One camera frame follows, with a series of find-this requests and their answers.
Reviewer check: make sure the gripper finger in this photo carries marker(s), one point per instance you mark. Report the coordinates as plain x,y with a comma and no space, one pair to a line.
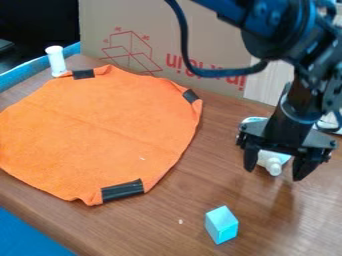
306,166
251,158

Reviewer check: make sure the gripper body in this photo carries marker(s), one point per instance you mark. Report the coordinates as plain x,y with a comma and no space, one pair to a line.
289,133

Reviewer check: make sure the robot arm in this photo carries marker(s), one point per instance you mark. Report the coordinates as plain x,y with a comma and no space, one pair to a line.
285,26

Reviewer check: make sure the white toy figure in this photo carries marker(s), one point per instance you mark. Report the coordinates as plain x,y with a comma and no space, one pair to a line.
272,164

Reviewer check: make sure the orange cloth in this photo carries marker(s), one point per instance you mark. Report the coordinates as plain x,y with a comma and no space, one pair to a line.
98,130

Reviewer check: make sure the light blue block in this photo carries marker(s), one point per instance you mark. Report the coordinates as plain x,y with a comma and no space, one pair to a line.
221,225

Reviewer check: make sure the cardboard box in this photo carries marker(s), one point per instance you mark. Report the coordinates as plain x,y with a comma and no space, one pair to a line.
147,40

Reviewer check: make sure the white cylinder toy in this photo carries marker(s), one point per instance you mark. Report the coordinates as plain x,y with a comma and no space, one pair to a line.
56,60

